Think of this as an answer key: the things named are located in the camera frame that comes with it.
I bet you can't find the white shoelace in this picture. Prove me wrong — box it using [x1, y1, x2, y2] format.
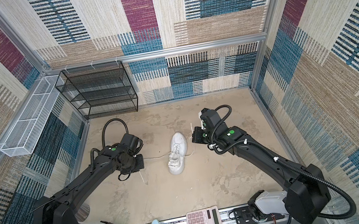
[132, 122, 202, 187]

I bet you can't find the white sneaker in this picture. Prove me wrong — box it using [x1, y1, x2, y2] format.
[168, 132, 188, 175]

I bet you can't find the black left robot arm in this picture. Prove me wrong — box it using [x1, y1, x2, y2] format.
[33, 133, 144, 224]

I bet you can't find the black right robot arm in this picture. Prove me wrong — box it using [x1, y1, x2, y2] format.
[192, 105, 331, 224]

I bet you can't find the black wire mesh shelf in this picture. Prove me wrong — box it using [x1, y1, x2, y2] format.
[55, 61, 139, 120]

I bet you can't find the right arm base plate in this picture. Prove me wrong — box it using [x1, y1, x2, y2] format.
[228, 206, 286, 224]

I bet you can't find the white wire mesh basket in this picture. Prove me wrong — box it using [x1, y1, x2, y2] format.
[0, 75, 59, 157]

